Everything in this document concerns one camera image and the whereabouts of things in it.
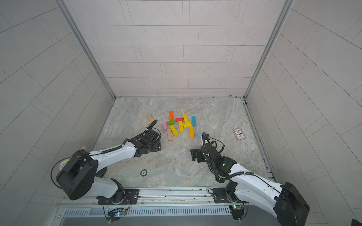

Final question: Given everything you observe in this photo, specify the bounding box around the pink block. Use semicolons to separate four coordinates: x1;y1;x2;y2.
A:
162;122;168;131

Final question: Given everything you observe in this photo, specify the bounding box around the aluminium rail frame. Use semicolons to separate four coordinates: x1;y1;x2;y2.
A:
55;185;293;209

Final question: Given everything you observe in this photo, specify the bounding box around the green block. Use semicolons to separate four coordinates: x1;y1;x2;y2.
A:
166;120;176;125

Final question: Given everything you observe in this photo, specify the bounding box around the orange block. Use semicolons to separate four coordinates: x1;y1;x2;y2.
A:
169;111;174;121
189;126;195;138

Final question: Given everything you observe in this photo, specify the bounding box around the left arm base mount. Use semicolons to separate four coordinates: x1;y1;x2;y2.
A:
97;189;140;205

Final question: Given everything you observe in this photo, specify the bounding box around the black round microphone stand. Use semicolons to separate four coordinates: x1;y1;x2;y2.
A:
95;167;107;178

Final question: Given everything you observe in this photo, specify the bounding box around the small printed card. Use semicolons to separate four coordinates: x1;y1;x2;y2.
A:
232;128;246;141

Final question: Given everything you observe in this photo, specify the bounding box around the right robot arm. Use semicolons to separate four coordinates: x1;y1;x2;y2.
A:
191;132;310;226

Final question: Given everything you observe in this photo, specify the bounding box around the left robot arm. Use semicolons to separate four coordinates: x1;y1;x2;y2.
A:
52;127;161;204

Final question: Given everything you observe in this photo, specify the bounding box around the yellow block short vertical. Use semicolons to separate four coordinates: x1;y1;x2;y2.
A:
178;121;184;133

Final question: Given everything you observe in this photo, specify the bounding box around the orange block top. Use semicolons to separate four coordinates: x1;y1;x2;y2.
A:
169;111;174;121

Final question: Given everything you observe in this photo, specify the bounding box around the orange block lower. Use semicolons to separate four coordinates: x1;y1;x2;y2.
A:
189;126;195;138

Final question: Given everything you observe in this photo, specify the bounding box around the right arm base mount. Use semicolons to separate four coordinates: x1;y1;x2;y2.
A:
208;187;247;205

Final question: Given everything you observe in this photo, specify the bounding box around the yellow block small horizontal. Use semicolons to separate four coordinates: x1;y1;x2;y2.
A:
183;122;192;128

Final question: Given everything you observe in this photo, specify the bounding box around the left circuit board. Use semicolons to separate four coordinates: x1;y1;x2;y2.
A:
106;208;128;222

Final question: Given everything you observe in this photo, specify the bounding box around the circuit board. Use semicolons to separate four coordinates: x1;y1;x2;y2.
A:
106;208;128;222
229;205;246;221

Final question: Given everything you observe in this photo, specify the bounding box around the yellow block upper diagonal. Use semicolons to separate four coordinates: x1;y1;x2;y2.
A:
183;114;189;123

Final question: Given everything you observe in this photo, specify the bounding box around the right circuit board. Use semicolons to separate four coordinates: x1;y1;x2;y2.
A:
229;205;246;221

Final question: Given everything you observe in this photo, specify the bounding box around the teal block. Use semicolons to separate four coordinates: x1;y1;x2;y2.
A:
191;116;196;127

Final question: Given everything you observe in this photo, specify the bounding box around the tan wooden block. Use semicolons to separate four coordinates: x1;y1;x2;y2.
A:
146;115;155;122
167;129;173;141

